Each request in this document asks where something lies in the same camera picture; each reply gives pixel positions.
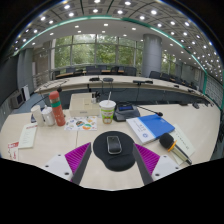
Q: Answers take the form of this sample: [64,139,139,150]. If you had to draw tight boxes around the white booklet with red header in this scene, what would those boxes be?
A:
[18,122,39,150]

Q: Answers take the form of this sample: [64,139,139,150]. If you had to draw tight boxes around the green printed cup with straw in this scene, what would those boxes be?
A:
[98,91,117,125]

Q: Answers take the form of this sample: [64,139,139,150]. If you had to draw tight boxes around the white desk organiser box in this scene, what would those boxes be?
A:
[68,92,101,118]

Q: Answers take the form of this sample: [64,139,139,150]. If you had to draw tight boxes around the blue and white book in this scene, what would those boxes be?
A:
[125,113,176,145]

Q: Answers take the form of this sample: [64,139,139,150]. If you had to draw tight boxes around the white lidded mug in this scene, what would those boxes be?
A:
[41,105,56,127]

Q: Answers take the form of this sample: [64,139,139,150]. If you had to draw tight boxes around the black computer mouse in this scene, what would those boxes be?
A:
[106,135,123,155]

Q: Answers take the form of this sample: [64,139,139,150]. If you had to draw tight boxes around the black mouse pad with wrist rest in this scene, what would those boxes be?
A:
[92,130,136,173]

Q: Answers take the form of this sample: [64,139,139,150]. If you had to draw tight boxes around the group of black office chairs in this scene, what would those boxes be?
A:
[51,64,204,91]

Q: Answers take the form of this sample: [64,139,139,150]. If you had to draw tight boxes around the group of ceiling lights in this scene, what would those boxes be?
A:
[13,0,221,78]

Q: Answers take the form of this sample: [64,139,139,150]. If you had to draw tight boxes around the red drink bottle green band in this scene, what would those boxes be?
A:
[48,90,67,127]

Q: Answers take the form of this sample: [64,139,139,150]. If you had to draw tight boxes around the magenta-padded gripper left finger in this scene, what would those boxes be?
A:
[43,142,93,186]

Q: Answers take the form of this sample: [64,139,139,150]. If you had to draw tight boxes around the red and white leaflet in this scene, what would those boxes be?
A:
[7,141,20,162]

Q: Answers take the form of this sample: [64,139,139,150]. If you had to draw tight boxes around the white box-shaped appliance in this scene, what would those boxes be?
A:
[9,91,25,109]

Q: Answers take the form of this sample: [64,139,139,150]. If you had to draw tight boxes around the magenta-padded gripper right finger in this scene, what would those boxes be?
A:
[132,143,183,186]

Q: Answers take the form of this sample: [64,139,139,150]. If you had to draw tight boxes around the colourful sticker sheet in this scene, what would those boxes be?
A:
[63,115,99,132]

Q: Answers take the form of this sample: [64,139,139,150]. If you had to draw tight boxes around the long curved conference desk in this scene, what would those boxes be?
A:
[34,74,214,106]

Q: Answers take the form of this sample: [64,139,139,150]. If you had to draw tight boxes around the white printed paper sheet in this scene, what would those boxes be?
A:
[168,123,197,166]

